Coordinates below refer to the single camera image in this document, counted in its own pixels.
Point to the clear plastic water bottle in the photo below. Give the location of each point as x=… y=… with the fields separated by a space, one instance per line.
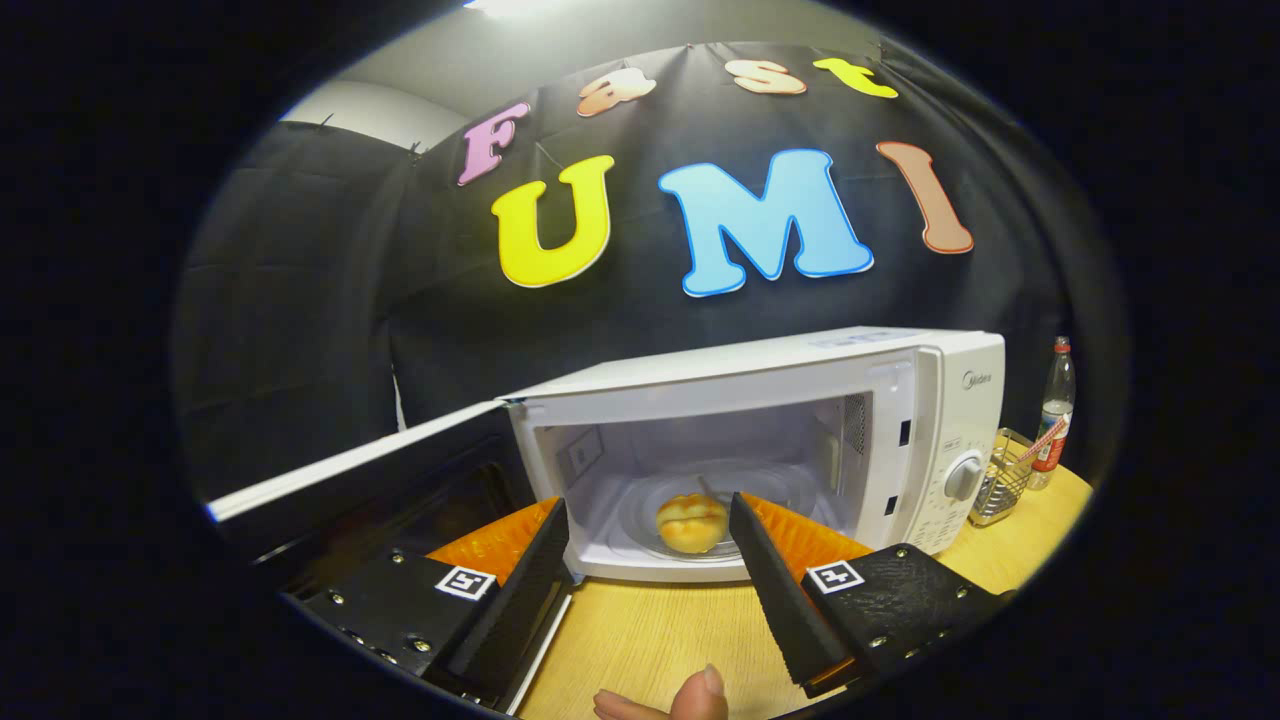
x=1053 y=430

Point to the white microwave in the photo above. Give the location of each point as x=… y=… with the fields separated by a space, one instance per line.
x=700 y=385

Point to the round golden bread bun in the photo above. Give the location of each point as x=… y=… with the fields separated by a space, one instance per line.
x=690 y=525

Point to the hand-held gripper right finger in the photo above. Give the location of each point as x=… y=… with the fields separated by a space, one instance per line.
x=780 y=590

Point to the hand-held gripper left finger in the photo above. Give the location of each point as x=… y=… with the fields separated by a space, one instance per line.
x=520 y=600

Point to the pink striped straw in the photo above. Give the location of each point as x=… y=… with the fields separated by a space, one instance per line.
x=1045 y=438

